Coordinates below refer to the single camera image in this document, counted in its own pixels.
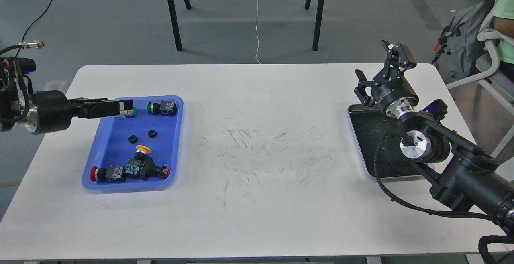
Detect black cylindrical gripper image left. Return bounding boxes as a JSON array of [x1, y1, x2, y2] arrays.
[[24, 90, 134, 135]]

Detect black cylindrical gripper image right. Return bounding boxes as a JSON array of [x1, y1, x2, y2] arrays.
[[354, 40, 419, 118]]

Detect small black gear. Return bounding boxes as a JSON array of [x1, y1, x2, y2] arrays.
[[147, 129, 157, 138], [127, 135, 138, 144]]

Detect silver metal tray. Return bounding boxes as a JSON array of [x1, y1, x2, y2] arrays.
[[347, 104, 422, 182]]

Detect blue plastic tray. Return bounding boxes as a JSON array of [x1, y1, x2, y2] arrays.
[[82, 95, 184, 192]]

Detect grey backpack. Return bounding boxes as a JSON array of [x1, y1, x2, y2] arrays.
[[432, 0, 495, 84]]

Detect black stand legs right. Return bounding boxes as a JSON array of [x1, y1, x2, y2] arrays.
[[304, 0, 325, 51]]

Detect black stand legs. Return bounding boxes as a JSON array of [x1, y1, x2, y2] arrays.
[[167, 0, 192, 52], [304, 0, 325, 51]]

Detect person in green shirt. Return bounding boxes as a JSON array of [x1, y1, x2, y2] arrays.
[[493, 0, 514, 81]]

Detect black stand legs left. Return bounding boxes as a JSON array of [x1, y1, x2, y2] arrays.
[[167, 0, 192, 52]]

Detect orange push button switch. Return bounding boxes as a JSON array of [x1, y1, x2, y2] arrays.
[[114, 107, 137, 118]]

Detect red push button switch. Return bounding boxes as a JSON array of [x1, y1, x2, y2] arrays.
[[89, 165, 126, 183]]

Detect yellow mushroom button switch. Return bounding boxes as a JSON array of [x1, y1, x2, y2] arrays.
[[123, 145, 170, 181]]

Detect green push button switch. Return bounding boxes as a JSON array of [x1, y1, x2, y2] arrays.
[[146, 101, 177, 117]]

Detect white chair frame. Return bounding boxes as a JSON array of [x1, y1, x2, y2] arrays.
[[446, 0, 514, 158]]

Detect black floor cable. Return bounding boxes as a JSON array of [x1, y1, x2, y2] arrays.
[[16, 0, 101, 48]]

